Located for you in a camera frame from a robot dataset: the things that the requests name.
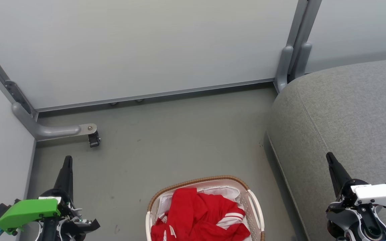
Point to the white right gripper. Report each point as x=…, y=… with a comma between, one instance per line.
x=377, y=194

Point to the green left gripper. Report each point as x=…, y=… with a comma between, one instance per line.
x=28, y=211

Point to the red white-striped jacket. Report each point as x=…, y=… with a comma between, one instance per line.
x=228, y=217

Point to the grey fabric sofa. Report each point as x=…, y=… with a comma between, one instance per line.
x=340, y=117

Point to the black caster wheel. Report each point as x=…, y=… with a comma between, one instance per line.
x=94, y=139

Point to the white laundry basket brown rim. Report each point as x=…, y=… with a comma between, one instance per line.
x=255, y=207

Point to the white basket liner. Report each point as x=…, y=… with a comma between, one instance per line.
x=221, y=191

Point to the grey double partition foot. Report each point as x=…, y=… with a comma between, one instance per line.
x=285, y=67

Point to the grey slanted partition post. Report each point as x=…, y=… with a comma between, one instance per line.
x=2, y=78

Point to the grey partition bottom rail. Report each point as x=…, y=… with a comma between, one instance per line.
x=152, y=94

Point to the grey double partition post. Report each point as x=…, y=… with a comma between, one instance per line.
x=302, y=23

